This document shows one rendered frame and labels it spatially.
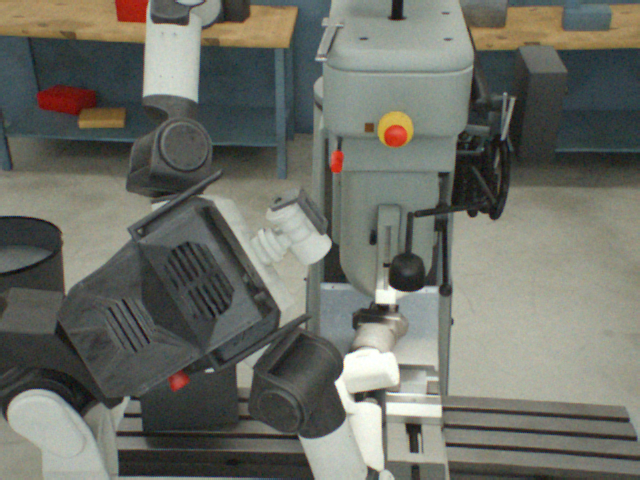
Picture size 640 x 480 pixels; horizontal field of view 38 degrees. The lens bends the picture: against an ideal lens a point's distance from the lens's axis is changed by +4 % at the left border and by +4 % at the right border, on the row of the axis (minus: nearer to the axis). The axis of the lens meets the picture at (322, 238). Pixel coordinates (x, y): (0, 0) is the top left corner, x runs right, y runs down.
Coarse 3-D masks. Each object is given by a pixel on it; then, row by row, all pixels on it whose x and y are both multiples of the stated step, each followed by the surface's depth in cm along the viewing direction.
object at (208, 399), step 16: (192, 384) 208; (208, 384) 208; (224, 384) 209; (144, 400) 208; (160, 400) 209; (176, 400) 209; (192, 400) 210; (208, 400) 211; (224, 400) 211; (144, 416) 210; (160, 416) 211; (176, 416) 211; (192, 416) 212; (208, 416) 213; (224, 416) 213
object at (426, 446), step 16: (400, 368) 222; (416, 368) 223; (432, 368) 223; (432, 384) 212; (384, 400) 219; (384, 416) 214; (384, 432) 209; (400, 432) 202; (416, 432) 204; (432, 432) 202; (384, 448) 205; (400, 448) 197; (416, 448) 199; (432, 448) 197; (384, 464) 200; (400, 464) 195; (416, 464) 194; (432, 464) 194
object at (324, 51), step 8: (328, 24) 163; (336, 24) 163; (344, 24) 165; (328, 32) 158; (336, 32) 160; (328, 40) 154; (320, 48) 150; (328, 48) 150; (320, 56) 146; (328, 56) 147
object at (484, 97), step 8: (472, 40) 187; (480, 64) 173; (480, 72) 168; (472, 80) 165; (480, 80) 164; (472, 88) 162; (480, 88) 160; (488, 88) 162; (472, 96) 160; (480, 96) 157; (488, 96) 157; (472, 104) 158; (480, 104) 157; (488, 104) 157; (480, 112) 157; (488, 112) 157
